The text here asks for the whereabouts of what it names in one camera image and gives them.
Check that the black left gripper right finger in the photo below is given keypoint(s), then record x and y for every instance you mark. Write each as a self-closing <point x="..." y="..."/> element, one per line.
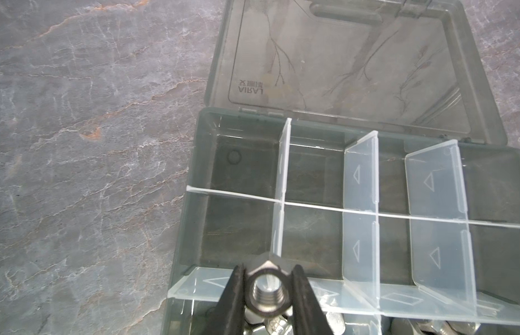
<point x="308" y="317"/>

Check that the green plastic organizer box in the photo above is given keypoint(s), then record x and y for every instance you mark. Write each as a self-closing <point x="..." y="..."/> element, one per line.
<point x="360" y="140"/>

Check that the steel wing nut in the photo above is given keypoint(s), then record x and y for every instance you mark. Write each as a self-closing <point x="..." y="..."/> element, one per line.
<point x="336" y="322"/>

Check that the steel hex bolt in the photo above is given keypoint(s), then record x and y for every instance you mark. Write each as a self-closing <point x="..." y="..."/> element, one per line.
<point x="440" y="327"/>

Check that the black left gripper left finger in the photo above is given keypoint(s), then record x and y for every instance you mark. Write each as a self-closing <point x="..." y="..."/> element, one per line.
<point x="228" y="316"/>

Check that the steel hex nut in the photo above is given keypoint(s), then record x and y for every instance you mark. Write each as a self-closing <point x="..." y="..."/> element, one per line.
<point x="268" y="285"/>

